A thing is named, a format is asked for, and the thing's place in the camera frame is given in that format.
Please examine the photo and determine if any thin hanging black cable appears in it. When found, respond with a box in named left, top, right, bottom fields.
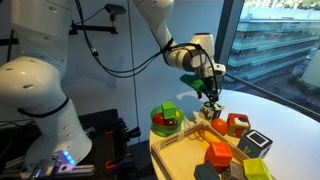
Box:
left=126, top=0, right=141, bottom=134

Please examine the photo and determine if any black boom rod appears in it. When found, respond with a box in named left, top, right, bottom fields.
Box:
left=0, top=20, right=119, bottom=47

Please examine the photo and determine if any green plastic bowl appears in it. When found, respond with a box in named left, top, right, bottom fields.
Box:
left=150, top=105, right=185, bottom=138

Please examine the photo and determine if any red cube with panda print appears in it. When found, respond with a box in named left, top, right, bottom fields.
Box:
left=226, top=112, right=252, bottom=139

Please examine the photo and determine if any grey toy cube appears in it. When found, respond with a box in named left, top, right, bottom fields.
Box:
left=221, top=161, right=248, bottom=180

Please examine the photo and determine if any red toy ball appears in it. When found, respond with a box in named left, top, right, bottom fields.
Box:
left=153, top=112, right=166, bottom=127

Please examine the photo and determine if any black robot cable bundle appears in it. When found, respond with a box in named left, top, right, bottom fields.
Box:
left=73, top=0, right=222, bottom=101

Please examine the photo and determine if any orange-red toy cube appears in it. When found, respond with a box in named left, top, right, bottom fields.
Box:
left=204, top=141, right=234, bottom=168

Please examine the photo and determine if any orange toy tomato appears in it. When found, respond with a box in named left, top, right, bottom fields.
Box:
left=211, top=117, right=229, bottom=136

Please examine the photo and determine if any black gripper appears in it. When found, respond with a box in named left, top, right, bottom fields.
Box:
left=199, top=75, right=222, bottom=105

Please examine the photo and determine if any yellow toy banana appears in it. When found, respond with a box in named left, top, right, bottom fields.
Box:
left=198, top=129, right=224, bottom=145

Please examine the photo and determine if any wooden tray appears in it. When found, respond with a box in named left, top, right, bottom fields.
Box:
left=150, top=123, right=254, bottom=180

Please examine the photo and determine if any black and white toy cube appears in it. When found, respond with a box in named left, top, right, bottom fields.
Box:
left=199, top=101, right=226, bottom=123

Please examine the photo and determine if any dark teal toy cube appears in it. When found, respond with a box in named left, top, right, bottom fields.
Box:
left=193, top=162, right=221, bottom=180

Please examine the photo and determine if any dark window frame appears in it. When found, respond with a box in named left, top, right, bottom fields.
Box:
left=213, top=0, right=246, bottom=90

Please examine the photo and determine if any blue-grey cube with white square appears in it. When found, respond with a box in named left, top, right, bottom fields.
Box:
left=236, top=129, right=274, bottom=160

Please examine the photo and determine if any green toy cube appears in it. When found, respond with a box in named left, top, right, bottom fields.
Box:
left=161, top=101, right=177, bottom=121

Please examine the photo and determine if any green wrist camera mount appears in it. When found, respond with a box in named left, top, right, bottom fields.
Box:
left=179, top=73, right=205, bottom=94

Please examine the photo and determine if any lime yellow toy cube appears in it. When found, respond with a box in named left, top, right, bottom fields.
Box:
left=242, top=157, right=273, bottom=180

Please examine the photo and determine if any black robot stand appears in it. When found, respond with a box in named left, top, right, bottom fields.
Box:
left=0, top=108, right=155, bottom=180

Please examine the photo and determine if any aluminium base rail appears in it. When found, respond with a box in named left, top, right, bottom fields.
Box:
left=0, top=156, right=96, bottom=179

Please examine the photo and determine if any glass office building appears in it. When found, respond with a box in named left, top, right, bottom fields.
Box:
left=223, top=5, right=320, bottom=82

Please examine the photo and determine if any black clamp with orange tips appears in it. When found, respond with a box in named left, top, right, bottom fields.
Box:
left=103, top=117, right=142, bottom=143
left=105, top=153, right=135, bottom=172

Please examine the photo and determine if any black camera on boom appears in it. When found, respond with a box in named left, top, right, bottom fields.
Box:
left=103, top=3, right=128, bottom=22

